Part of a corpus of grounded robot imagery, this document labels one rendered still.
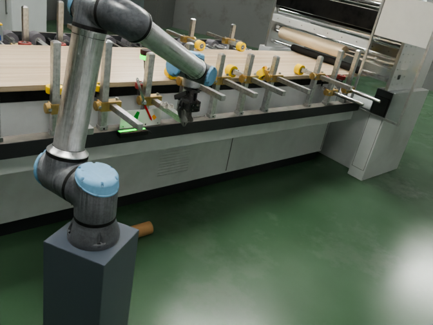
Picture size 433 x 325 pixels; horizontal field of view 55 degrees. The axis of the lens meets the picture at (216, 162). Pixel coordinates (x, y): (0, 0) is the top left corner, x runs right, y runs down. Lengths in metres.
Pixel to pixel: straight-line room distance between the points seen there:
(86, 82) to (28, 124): 0.90
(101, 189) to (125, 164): 1.28
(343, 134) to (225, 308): 2.54
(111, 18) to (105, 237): 0.75
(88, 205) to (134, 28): 0.61
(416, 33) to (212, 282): 2.55
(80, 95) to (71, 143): 0.17
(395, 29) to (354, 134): 1.04
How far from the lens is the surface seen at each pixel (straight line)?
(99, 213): 1.52
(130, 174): 2.79
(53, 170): 1.60
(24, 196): 2.56
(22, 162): 2.21
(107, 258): 1.55
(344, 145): 4.36
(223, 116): 2.76
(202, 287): 2.39
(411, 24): 3.87
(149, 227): 2.64
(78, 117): 1.54
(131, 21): 1.42
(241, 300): 2.37
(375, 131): 4.03
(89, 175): 1.49
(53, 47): 2.05
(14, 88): 2.23
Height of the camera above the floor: 1.59
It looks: 25 degrees down
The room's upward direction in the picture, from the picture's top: 11 degrees clockwise
